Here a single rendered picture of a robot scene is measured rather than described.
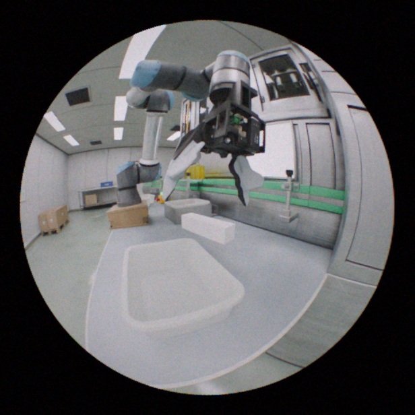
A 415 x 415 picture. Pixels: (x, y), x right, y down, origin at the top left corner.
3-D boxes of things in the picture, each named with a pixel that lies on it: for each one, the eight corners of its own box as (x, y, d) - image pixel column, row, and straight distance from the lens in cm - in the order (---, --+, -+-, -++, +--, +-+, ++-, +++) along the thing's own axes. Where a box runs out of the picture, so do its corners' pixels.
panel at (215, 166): (297, 181, 76) (293, 121, 84) (296, 180, 73) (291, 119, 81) (200, 177, 132) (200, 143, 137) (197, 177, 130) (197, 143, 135)
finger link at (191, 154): (151, 187, 13) (210, 129, 16) (147, 185, 19) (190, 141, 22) (174, 207, 14) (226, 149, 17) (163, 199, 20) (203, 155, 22)
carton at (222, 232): (224, 244, 47) (225, 228, 45) (182, 227, 63) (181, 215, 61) (234, 238, 52) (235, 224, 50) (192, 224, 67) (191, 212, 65)
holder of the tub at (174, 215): (218, 215, 82) (219, 203, 80) (176, 224, 67) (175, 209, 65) (202, 210, 95) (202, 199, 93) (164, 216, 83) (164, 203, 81)
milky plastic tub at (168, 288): (146, 350, 25) (121, 329, 18) (133, 273, 39) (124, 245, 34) (242, 321, 27) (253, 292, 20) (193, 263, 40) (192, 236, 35)
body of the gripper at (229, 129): (221, 139, 15) (229, 72, 22) (190, 151, 22) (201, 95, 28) (266, 158, 20) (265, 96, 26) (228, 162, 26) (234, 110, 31)
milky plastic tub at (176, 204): (212, 216, 78) (212, 201, 76) (176, 224, 67) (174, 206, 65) (195, 211, 92) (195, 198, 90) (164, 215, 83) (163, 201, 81)
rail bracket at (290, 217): (297, 230, 59) (302, 173, 56) (282, 244, 43) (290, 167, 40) (287, 227, 60) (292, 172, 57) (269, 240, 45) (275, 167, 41)
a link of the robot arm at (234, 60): (230, 73, 42) (256, 62, 39) (228, 97, 34) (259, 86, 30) (207, 58, 39) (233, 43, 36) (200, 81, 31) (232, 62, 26)
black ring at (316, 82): (329, 108, 83) (316, 81, 95) (322, 85, 65) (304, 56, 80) (321, 108, 82) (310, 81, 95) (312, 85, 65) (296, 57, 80)
